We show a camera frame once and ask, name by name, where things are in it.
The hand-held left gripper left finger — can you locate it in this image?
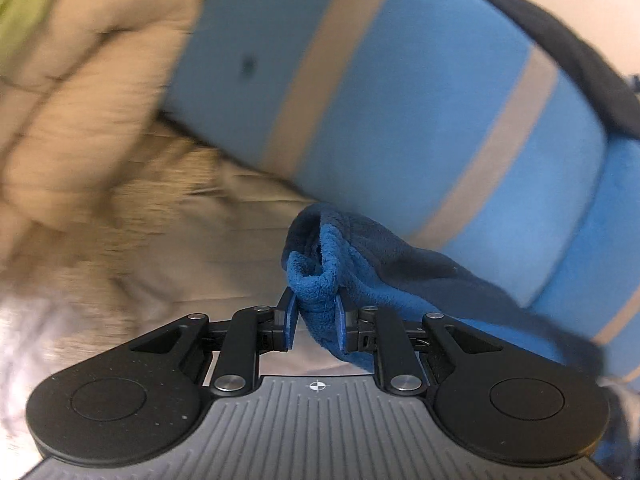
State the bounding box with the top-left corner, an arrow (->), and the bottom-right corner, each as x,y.
127,287 -> 302,396

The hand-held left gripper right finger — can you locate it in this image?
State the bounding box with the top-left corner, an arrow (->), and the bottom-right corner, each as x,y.
334,292 -> 503,396

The beige puffy comforter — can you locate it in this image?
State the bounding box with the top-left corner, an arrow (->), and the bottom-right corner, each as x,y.
0,0 -> 236,281

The white quilted bedspread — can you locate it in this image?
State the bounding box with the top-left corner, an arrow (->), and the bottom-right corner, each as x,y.
0,120 -> 381,471

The blue grey-striped pillow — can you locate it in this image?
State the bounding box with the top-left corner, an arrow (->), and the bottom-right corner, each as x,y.
530,135 -> 640,383
160,0 -> 618,306

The light green cloth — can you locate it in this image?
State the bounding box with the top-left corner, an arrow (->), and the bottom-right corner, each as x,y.
0,0 -> 76,78

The dark navy cloth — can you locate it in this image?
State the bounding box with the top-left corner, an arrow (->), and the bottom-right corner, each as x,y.
415,0 -> 640,141

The blue fleece jacket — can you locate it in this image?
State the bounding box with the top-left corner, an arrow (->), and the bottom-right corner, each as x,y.
282,202 -> 608,378

